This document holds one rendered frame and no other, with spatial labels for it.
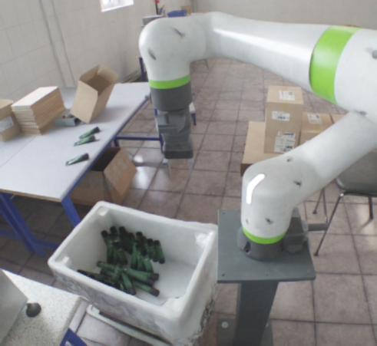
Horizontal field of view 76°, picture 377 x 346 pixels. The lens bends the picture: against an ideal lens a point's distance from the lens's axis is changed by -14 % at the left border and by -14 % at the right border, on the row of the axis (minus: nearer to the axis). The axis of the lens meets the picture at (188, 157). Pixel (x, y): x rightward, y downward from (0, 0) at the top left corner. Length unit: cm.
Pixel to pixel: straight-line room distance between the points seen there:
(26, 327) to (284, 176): 90
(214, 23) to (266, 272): 60
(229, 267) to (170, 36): 57
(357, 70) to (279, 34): 16
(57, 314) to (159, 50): 84
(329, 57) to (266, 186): 32
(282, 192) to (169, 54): 37
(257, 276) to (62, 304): 63
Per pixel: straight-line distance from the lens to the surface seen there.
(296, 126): 240
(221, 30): 58
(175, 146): 67
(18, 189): 164
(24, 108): 214
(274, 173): 63
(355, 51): 38
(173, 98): 59
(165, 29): 56
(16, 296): 100
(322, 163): 68
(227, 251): 79
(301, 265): 78
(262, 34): 50
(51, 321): 101
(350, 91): 38
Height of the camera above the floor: 155
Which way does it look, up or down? 34 degrees down
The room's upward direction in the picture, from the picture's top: 7 degrees counter-clockwise
